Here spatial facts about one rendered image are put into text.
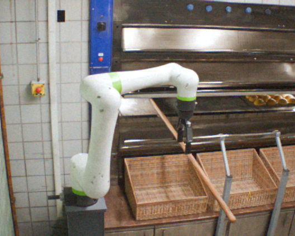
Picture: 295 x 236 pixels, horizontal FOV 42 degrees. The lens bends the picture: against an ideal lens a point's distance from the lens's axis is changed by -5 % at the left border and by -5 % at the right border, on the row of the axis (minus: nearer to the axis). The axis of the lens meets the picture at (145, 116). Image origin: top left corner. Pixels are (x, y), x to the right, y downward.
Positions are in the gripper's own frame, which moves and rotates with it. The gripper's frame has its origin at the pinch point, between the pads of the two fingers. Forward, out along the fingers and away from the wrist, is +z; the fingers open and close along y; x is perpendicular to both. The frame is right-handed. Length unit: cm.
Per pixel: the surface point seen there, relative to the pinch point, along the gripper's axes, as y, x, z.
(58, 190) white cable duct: -106, -68, 87
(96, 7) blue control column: -103, -33, -58
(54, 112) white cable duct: -105, -66, 19
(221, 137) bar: -69, 52, 32
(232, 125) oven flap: -110, 80, 43
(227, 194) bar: -48, 52, 68
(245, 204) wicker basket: -61, 75, 90
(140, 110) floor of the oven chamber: -122, 2, 28
